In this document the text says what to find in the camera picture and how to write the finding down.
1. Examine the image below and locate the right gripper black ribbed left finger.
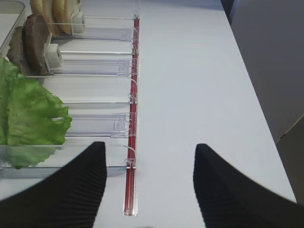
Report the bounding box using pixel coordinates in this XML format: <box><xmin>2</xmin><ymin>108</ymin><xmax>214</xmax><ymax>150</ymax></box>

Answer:
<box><xmin>0</xmin><ymin>142</ymin><xmax>107</xmax><ymax>228</ymax></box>

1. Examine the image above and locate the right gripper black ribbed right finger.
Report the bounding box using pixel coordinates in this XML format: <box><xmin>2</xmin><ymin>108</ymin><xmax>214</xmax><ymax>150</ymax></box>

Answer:
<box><xmin>193</xmin><ymin>144</ymin><xmax>304</xmax><ymax>228</ymax></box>

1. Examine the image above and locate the green lettuce leaf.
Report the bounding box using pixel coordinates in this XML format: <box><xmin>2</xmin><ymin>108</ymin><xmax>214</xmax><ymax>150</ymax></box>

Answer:
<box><xmin>0</xmin><ymin>58</ymin><xmax>72</xmax><ymax>169</ymax></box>

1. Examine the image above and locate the rear brown meat patty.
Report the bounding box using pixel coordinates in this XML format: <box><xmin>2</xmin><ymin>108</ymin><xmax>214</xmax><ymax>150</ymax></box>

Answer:
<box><xmin>7</xmin><ymin>26</ymin><xmax>31</xmax><ymax>76</ymax></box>

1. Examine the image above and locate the brown meat patty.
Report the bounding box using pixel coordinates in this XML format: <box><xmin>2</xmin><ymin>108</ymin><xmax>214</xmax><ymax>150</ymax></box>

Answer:
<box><xmin>22</xmin><ymin>14</ymin><xmax>51</xmax><ymax>76</ymax></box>
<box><xmin>7</xmin><ymin>26</ymin><xmax>31</xmax><ymax>76</ymax></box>

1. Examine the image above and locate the front brown meat patty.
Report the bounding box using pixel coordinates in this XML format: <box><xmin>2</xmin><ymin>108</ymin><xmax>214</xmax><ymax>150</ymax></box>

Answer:
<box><xmin>22</xmin><ymin>14</ymin><xmax>51</xmax><ymax>76</ymax></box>

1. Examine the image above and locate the front bread slice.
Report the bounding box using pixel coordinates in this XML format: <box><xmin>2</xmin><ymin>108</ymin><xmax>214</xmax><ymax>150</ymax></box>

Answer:
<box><xmin>52</xmin><ymin>0</ymin><xmax>81</xmax><ymax>35</ymax></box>

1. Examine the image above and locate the bread slice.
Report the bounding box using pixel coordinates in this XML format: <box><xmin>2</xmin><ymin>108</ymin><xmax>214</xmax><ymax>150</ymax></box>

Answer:
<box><xmin>30</xmin><ymin>0</ymin><xmax>62</xmax><ymax>37</ymax></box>
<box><xmin>52</xmin><ymin>0</ymin><xmax>81</xmax><ymax>35</ymax></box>

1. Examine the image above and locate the rear bread slice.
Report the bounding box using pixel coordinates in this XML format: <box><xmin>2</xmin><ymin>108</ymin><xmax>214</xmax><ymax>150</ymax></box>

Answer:
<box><xmin>30</xmin><ymin>0</ymin><xmax>62</xmax><ymax>37</ymax></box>

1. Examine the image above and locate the clear acrylic divider rack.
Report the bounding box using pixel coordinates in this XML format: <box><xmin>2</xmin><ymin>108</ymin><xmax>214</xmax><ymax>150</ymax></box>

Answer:
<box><xmin>0</xmin><ymin>14</ymin><xmax>141</xmax><ymax>172</ymax></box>

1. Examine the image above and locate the white pusher block lower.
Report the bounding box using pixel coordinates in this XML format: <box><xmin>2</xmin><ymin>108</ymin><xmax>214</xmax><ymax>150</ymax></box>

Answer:
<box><xmin>44</xmin><ymin>43</ymin><xmax>63</xmax><ymax>71</ymax></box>

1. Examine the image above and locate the white pusher block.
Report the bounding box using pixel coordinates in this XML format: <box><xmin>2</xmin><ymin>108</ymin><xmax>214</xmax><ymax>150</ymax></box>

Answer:
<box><xmin>44</xmin><ymin>43</ymin><xmax>63</xmax><ymax>71</ymax></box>
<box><xmin>71</xmin><ymin>11</ymin><xmax>85</xmax><ymax>35</ymax></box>

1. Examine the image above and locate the white pusher block upper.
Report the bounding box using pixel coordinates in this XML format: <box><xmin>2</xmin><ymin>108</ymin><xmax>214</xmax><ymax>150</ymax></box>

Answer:
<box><xmin>71</xmin><ymin>11</ymin><xmax>85</xmax><ymax>35</ymax></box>

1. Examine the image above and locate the red rail strip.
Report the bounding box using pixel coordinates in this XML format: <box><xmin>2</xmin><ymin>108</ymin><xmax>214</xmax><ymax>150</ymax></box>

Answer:
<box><xmin>124</xmin><ymin>15</ymin><xmax>140</xmax><ymax>216</ymax></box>

